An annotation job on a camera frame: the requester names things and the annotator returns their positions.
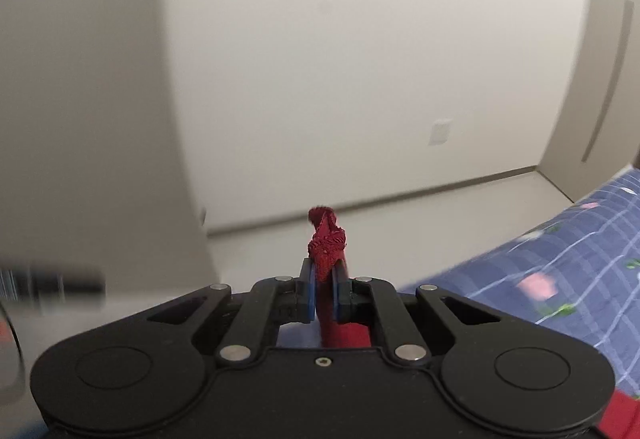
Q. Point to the white wall socket plate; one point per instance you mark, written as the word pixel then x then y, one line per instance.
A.
pixel 440 132

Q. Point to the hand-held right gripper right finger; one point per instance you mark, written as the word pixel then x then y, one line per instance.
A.
pixel 341 293

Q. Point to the beige wardrobe door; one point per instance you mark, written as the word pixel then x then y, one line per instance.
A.
pixel 595 94

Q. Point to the blue checked floral blanket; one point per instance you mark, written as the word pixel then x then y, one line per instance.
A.
pixel 560 269

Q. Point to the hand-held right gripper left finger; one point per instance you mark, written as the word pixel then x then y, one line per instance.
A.
pixel 310 291

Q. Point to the red knit garment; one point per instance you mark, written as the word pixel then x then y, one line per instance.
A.
pixel 327 239

